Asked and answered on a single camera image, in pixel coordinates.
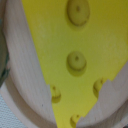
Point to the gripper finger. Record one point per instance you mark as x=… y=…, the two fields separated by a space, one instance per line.
x=4 y=56

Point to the yellow toy cheese wedge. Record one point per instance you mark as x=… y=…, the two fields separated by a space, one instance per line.
x=80 y=44

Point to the round beige plate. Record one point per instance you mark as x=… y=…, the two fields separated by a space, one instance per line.
x=26 y=93

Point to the white woven placemat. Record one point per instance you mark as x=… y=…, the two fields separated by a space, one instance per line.
x=7 y=118

